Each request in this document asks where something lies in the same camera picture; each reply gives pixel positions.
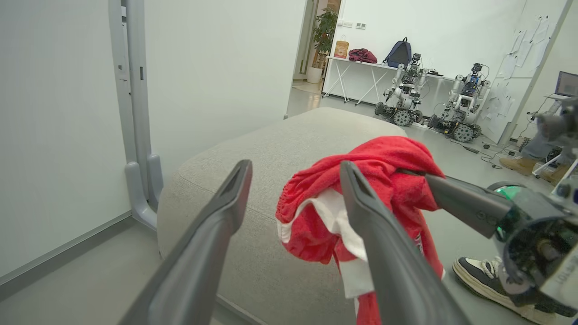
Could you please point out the red and white garment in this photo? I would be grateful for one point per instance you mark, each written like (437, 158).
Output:
(397, 180)

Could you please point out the tan work boot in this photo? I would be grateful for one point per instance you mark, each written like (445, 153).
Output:
(518, 165)
(556, 174)

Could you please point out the grey wheeled robot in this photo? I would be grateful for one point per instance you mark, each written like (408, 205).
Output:
(463, 106)
(403, 97)

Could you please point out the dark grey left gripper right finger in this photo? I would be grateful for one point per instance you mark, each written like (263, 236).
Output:
(397, 271)

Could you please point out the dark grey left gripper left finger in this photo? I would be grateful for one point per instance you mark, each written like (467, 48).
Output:
(203, 243)

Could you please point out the green potted plant white pot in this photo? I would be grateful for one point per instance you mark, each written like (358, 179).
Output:
(324, 36)

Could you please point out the open laptop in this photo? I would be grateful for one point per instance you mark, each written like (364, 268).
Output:
(566, 84)

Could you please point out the light grey fabric seat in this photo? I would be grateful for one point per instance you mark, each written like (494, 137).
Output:
(271, 180)

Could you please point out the white folding table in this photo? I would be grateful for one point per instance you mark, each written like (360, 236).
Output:
(361, 74)

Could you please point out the navy and white sneaker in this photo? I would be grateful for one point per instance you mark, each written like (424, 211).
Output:
(487, 277)

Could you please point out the blue jeans leg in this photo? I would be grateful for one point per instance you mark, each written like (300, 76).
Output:
(537, 146)

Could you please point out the grey metal stand frame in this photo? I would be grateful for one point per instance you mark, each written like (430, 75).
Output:
(135, 113)

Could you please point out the maroon folded clothing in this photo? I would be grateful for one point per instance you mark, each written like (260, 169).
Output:
(362, 55)

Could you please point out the dark blue backpack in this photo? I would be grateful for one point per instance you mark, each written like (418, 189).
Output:
(399, 53)

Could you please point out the orange paper bag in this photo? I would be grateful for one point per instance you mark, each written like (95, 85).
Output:
(341, 48)

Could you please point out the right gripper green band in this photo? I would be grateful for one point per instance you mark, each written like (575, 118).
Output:
(537, 243)

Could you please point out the white board with papers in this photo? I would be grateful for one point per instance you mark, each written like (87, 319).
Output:
(524, 58)

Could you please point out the white wall switch panel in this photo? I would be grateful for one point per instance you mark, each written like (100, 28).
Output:
(360, 25)

